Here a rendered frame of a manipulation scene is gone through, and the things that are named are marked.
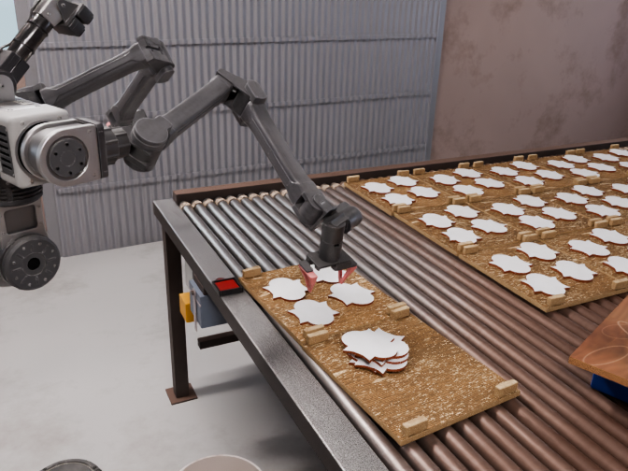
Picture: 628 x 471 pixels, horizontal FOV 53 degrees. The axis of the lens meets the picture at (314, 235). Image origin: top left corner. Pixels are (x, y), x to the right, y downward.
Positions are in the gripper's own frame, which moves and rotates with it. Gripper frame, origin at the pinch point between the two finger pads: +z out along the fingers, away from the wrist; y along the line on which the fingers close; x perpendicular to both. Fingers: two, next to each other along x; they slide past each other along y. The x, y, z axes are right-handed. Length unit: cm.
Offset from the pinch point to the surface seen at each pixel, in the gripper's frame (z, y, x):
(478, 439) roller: 4, 6, -55
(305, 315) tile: 11.2, -3.6, 2.3
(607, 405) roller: 3, 41, -61
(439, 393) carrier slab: 4.4, 7.1, -40.8
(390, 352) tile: 2.7, 3.0, -26.4
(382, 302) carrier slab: 11.9, 20.8, -0.4
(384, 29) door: 17, 220, 281
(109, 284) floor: 144, -12, 210
